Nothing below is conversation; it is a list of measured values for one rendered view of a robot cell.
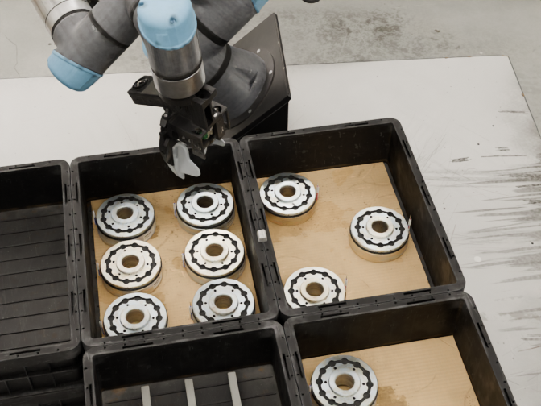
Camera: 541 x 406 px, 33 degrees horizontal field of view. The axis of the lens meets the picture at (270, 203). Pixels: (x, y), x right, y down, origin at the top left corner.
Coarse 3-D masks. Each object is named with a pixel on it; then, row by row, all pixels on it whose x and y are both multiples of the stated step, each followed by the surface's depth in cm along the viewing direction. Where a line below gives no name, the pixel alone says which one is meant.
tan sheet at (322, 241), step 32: (320, 192) 170; (352, 192) 170; (384, 192) 170; (320, 224) 165; (288, 256) 160; (320, 256) 160; (352, 256) 160; (416, 256) 160; (352, 288) 155; (384, 288) 156; (416, 288) 156
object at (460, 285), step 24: (384, 120) 168; (240, 144) 164; (408, 144) 164; (264, 216) 153; (432, 216) 153; (456, 264) 146; (432, 288) 143; (456, 288) 143; (288, 312) 140; (312, 312) 140
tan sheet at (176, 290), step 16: (160, 192) 170; (176, 192) 170; (96, 208) 167; (160, 208) 167; (160, 224) 164; (176, 224) 164; (240, 224) 165; (96, 240) 162; (160, 240) 162; (176, 240) 162; (96, 256) 159; (160, 256) 160; (176, 256) 160; (176, 272) 157; (160, 288) 155; (176, 288) 155; (192, 288) 155; (176, 304) 153; (256, 304) 153; (176, 320) 151; (192, 320) 151
